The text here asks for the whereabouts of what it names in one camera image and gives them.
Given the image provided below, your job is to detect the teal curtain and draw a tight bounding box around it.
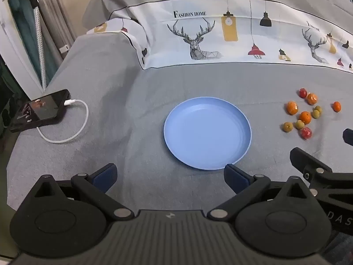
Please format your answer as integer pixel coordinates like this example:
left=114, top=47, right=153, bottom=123
left=8, top=0, right=60, bottom=89

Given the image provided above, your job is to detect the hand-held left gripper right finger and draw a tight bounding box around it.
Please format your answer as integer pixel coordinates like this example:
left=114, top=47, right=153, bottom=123
left=207, top=164, right=317, bottom=221

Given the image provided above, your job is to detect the blue plate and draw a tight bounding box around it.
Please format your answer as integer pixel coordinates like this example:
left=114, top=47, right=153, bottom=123
left=163, top=97, right=252, bottom=171

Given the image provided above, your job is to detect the dotted pole with black handle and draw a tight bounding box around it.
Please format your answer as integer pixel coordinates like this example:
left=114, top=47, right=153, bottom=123
left=21, top=0, right=47, bottom=90

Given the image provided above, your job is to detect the grey quilt with deer print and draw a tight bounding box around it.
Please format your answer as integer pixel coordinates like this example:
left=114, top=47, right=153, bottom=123
left=83, top=0, right=353, bottom=74

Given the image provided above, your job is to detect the grey curtain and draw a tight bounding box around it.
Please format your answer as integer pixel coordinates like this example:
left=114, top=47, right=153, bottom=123
left=36, top=0, right=78, bottom=61

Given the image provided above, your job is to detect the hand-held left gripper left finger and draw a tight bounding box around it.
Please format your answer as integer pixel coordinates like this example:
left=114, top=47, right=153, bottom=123
left=28, top=163, right=135, bottom=221

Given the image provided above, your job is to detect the grey bedsheet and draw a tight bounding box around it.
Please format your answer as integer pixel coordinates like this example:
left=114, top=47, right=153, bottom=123
left=7, top=32, right=353, bottom=213

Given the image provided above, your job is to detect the white charging cable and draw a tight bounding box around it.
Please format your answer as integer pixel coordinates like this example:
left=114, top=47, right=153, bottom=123
left=37, top=99, right=89, bottom=144

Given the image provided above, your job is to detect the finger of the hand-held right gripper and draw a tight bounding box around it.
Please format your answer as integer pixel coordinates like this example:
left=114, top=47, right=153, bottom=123
left=342, top=128, right=353, bottom=146
left=289, top=147, right=333, bottom=184

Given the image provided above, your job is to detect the black smartphone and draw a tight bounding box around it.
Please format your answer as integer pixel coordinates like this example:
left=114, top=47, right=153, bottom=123
left=9, top=89, right=71, bottom=133

